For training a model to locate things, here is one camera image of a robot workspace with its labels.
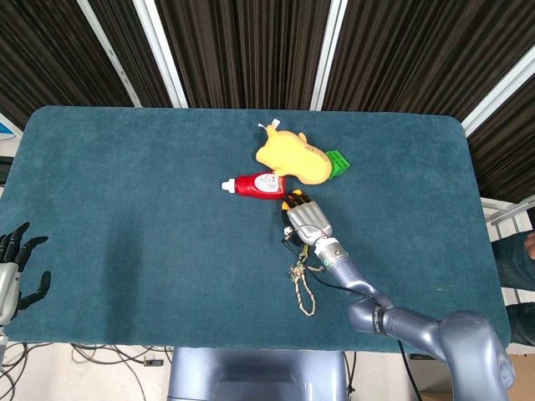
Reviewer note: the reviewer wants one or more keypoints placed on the thin white frame beam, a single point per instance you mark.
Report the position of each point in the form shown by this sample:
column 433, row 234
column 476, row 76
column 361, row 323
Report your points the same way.
column 109, row 52

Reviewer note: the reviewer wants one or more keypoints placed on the white metal rack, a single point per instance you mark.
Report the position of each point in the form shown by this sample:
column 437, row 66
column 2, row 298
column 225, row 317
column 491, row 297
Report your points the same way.
column 507, row 213

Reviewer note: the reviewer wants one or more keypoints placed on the white aluminium frame beam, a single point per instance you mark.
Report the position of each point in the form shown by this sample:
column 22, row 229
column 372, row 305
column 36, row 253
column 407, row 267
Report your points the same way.
column 329, row 52
column 161, row 52
column 499, row 92

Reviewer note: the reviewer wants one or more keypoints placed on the white blue board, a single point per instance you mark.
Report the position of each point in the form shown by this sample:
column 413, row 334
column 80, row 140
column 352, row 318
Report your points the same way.
column 7, row 127

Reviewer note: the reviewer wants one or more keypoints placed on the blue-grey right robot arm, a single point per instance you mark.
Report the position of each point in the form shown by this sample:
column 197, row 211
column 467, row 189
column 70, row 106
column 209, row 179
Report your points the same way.
column 418, row 326

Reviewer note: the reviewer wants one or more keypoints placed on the red bottle white cap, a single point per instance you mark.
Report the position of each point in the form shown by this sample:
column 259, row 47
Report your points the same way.
column 255, row 186

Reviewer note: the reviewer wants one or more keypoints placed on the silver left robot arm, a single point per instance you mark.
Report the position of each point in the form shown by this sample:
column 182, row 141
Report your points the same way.
column 2, row 340

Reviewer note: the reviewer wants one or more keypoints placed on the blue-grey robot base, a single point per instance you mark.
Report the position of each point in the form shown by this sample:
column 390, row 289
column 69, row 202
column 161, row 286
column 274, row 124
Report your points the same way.
column 251, row 376

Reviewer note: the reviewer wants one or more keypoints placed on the brown cardboard box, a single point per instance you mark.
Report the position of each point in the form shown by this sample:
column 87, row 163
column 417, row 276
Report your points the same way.
column 522, row 376

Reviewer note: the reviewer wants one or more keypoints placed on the black power strip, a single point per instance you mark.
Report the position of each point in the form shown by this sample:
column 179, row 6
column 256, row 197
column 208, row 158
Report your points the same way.
column 418, row 356

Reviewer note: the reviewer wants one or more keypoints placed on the yellow plush toy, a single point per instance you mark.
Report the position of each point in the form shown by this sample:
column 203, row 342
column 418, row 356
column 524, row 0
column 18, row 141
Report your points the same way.
column 292, row 156

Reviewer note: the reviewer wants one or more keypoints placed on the small black floor device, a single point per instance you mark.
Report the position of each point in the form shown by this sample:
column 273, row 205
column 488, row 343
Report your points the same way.
column 153, row 362

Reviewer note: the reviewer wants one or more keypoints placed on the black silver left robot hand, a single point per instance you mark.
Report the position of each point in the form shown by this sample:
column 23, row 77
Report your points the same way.
column 8, row 288

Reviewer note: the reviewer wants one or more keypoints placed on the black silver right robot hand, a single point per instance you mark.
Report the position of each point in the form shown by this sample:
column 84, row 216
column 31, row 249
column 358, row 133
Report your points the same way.
column 309, row 219

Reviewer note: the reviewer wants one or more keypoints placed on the person in dark clothing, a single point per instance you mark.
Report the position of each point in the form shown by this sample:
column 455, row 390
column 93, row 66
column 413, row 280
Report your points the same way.
column 512, row 263

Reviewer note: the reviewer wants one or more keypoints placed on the green plastic block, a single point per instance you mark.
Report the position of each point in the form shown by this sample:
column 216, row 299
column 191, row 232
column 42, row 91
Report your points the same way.
column 339, row 163

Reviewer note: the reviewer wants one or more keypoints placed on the dark teal table cloth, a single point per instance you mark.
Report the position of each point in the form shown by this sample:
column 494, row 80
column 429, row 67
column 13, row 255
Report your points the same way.
column 125, row 188

